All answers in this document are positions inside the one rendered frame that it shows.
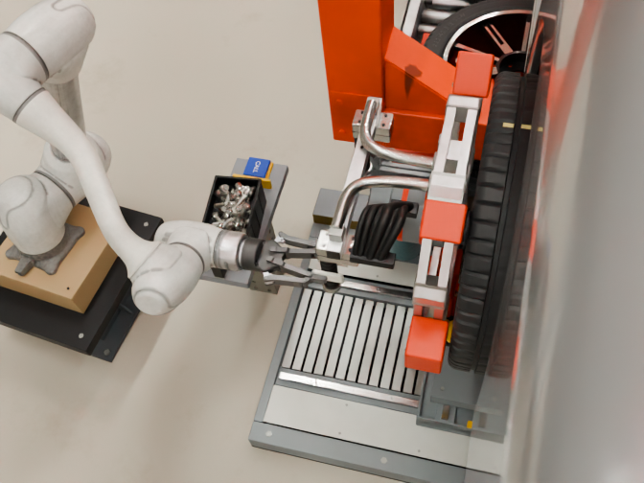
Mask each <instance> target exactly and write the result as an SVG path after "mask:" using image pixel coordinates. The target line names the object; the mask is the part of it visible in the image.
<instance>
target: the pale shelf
mask: <svg viewBox="0 0 644 483"><path fill-rule="evenodd" d="M247 161H248V159H241V158H237V160H236V163H235V165H234V168H233V170H232V172H231V175H230V176H233V173H234V174H240V175H243V172H244V169H245V166H246V164H247ZM287 176H288V166H287V165H281V164H274V163H273V167H272V170H271V173H270V176H269V178H268V179H270V181H271V185H272V188H271V189H266V188H263V189H264V195H265V199H266V205H265V209H264V216H263V220H262V225H261V229H260V233H259V237H258V239H261V240H264V241H265V239H266V236H267V233H268V230H269V227H270V224H271V222H272V220H273V217H274V214H275V211H276V208H277V205H278V202H279V199H280V196H281V193H282V191H283V188H284V185H285V182H286V179H287ZM254 273H255V271H250V270H245V269H242V270H241V271H233V270H228V271H227V274H226V277H225V279H224V280H223V279H219V278H214V276H215V275H214V273H213V271H212V269H210V270H208V271H206V272H205V273H203V274H202V275H201V276H200V278H199V280H204V281H210V282H215V283H221V284H226V285H230V286H236V287H241V288H249V287H250V284H251V282H252V279H253V276H254Z"/></svg>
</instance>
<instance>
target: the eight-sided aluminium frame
mask: <svg viewBox="0 0 644 483"><path fill-rule="evenodd" d="M482 102H483V98H477V97H469V96H461V95H453V94H449V95H448V100H447V104H446V110H445V118H444V124H443V129H442V134H441V139H440V143H439V148H438V152H437V156H436V161H435V166H434V170H433V171H432V172H431V177H430V181H429V187H428V193H427V198H426V199H434V200H440V201H446V202H453V203H459V204H463V199H464V193H468V188H469V182H470V175H471V173H472V166H473V160H474V154H475V148H474V146H475V139H476V132H477V126H478V119H479V117H480V114H481V108H482ZM460 123H466V124H465V129H464V135H463V140H462V145H461V149H460V154H459V160H458V165H457V170H456V174H454V173H447V172H445V168H446V164H447V157H448V152H449V143H450V140H456V141H458V139H459V130H460ZM432 242H433V240H429V239H423V240H422V246H421V253H420V260H419V265H418V272H417V274H416V278H415V282H414V288H413V296H412V305H413V315H417V316H421V317H432V318H433V319H438V320H443V321H445V320H447V315H448V310H449V299H450V296H449V294H450V288H451V283H452V277H453V272H454V267H455V261H456V256H457V250H458V249H459V246H460V244H459V245H454V243H451V242H445V244H444V250H443V256H442V261H441V268H440V274H439V276H436V274H437V269H438V264H439V259H440V254H441V248H442V247H437V246H434V248H433V253H432V258H431V263H430V268H429V272H428V267H429V261H430V254H431V248H432ZM427 273H428V274H427Z"/></svg>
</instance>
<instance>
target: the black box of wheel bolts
mask: <svg viewBox="0 0 644 483"><path fill-rule="evenodd" d="M265 205H266V199H265V192H264V189H263V185H262V179H261V178H251V177H237V176H224V175H215V178H214V182H213V185H212V189H211V192H210V195H209V199H208V202H207V206H206V209H205V213H204V216H203V220H202V222H204V223H208V224H212V225H214V226H216V227H217V228H220V229H224V230H230V231H235V232H240V233H245V234H246V235H247V236H248V238H256V239H257V238H259V233H260V229H261V225H262V220H263V216H264V213H265Z"/></svg>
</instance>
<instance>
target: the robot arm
mask: <svg viewBox="0 0 644 483"><path fill-rule="evenodd" d="M95 31H96V22H95V17H94V15H93V13H92V11H91V10H90V9H89V8H88V6H87V5H86V4H85V3H84V2H82V1H81V0H42V1H40V2H38V3H37V4H35V5H34V6H32V7H31V8H29V9H28V10H26V11H25V12H23V13H22V14H21V15H20V16H18V17H17V18H16V19H15V20H14V21H13V22H12V23H11V24H10V26H9V27H8V28H7V30H5V31H4V32H3V33H1V34H0V113H1V114H2V115H4V116H5V117H7V118H9V119H10V120H12V121H13V122H14V123H16V124H17V125H19V126H20V127H23V128H25V129H27V130H28V131H30V132H31V133H33V134H35V135H36V136H38V137H40V138H41V139H43V140H45V141H46V143H45V145H44V149H43V153H42V157H41V160H40V165H39V166H38V167H37V169H36V170H35V171H34V172H33V173H30V174H20V175H16V176H13V177H10V178H8V179H7V180H5V181H4V182H3V183H2V184H1V185H0V225H1V227H2V229H3V230H4V232H5V233H6V235H7V236H8V238H9V239H10V240H11V242H12V243H13V246H11V247H10V248H9V249H8V250H7V251H6V253H5V255H6V257H7V258H8V259H10V260H17V261H19V263H18V265H17V267H16V269H15V271H14V272H15V273H17V274H18V275H19V276H24V275H25V274H26V273H27V272H28V271H29V270H30V269H31V268H32V267H33V266H34V267H36V268H39V269H41V270H43V271H45V272H46V273H47V274H48V275H55V274H56V273H57V272H58V268H59V266H60V264H61V263H62V261H63V260H64V259H65V257H66V256H67V255H68V253H69V252H70V251H71V249H72V248H73V246H74V245H75V244H76V242H77V241H78V240H79V239H80V238H81V237H83V236H84V234H85V230H84V229H83V227H81V226H74V225H71V224H68V223H66V222H65V221H66V220H67V218H68V216H69V214H70V213H71V211H72V209H73V208H74V207H75V206H76V205H77V204H78V203H80V202H81V201H82V200H83V199H84V198H85V197H86V198H87V200H88V202H89V205H90V207H91V210H92V212H93V214H94V217H95V219H96V221H97V223H98V225H99V227H100V229H101V231H102V233H103V236H104V237H105V239H106V241H107V242H108V243H109V245H110V246H111V248H112V249H113V250H114V251H115V252H116V254H117V255H118V256H119V257H120V258H121V259H122V260H123V262H124V263H125V264H126V268H127V277H128V278H129V279H130V281H131V283H132V288H131V293H132V299H133V302H134V304H135V306H136V307H137V308H138V309H139V310H140V311H142V312H144V313H146V314H149V315H154V316H159V315H164V314H167V313H169V312H171V311H173V310H174V309H175V308H177V307H178V306H179V305H180V304H181V303H182V302H184V301H185V300H186V298H187V297H188V296H189V295H190V294H191V292H192V291H193V290H194V288H195V287H196V285H197V283H198V280H199V278H200V276H201V275H202V274H203V273H205V272H206V271H208V270H210V269H211V267H216V268H220V269H228V270H233V271H241V270H242V269H245V270H250V271H256V272H257V271H259V272H261V273H262V274H263V275H264V284H265V285H266V286H271V285H281V286H290V287H298V288H307V287H308V286H309V283H313V282H319V283H327V281H331V282H337V283H341V284H344V276H343V274H337V273H332V272H326V271H322V270H317V269H313V270H312V273H311V272H310V271H307V270H305V269H302V268H299V267H296V266H294V265H291V264H286V263H285V262H284V260H288V259H317V256H316V255H315V254H316V251H315V246H316V244H317V242H316V241H309V240H305V239H301V238H296V237H292V236H289V235H287V234H285V233H284V232H282V231H280V232H279V233H278V235H279V236H278V237H277V238H276V239H275V240H272V241H264V240H261V239H256V238H248V236H247V235H246V234H245V233H240V232H235V231H230V230H224V229H220V228H217V227H216V226H214V225H212V224H208V223H204V222H198V221H191V220H173V221H167V222H164V223H163V224H161V225H160V226H159V227H158V229H157V231H156V233H155V236H154V240H153V241H146V240H143V239H142V238H140V237H139V236H137V235H136V234H135V233H134V232H133V231H132V230H131V229H130V228H129V227H128V225H127V223H126V221H125V219H124V217H123V215H122V212H121V210H120V207H119V205H118V202H117V199H116V197H115V195H114V193H113V190H112V187H111V185H110V182H109V179H108V177H107V174H106V173H107V171H108V169H109V167H110V163H111V158H112V154H111V150H110V147H109V145H108V143H107V142H106V141H105V139H104V138H102V137H101V136H100V135H98V134H96V133H94V132H92V131H85V124H84V117H83V110H82V102H81V89H80V82H79V73H80V71H81V68H82V66H83V62H84V59H85V56H86V53H87V50H88V48H89V43H90V42H91V41H92V40H93V37H94V34H95ZM279 243H281V244H287V245H291V246H295V247H299V248H288V247H282V246H281V245H280V244H279ZM274 271H279V272H282V273H287V274H290V275H293V276H295V277H291V276H284V275H272V274H271V273H272V272H274Z"/></svg>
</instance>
